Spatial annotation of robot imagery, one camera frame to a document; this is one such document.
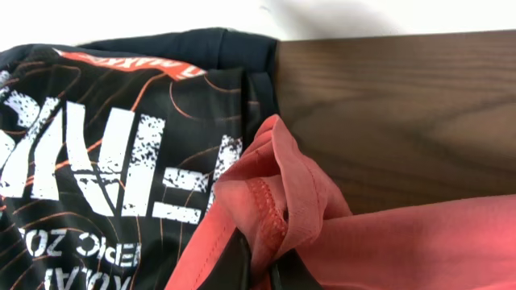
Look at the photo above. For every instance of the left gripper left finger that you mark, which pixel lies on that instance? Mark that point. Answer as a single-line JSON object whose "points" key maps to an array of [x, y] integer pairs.
{"points": [[232, 270]]}

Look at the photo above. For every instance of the folded navy printed t-shirt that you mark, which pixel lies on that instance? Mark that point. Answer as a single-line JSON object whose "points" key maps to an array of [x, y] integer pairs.
{"points": [[110, 151]]}

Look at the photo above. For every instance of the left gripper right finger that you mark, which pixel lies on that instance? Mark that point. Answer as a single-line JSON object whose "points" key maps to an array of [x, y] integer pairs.
{"points": [[290, 273]]}

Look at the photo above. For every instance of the red-orange t-shirt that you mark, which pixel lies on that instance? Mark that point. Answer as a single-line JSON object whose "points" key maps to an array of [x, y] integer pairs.
{"points": [[281, 200]]}

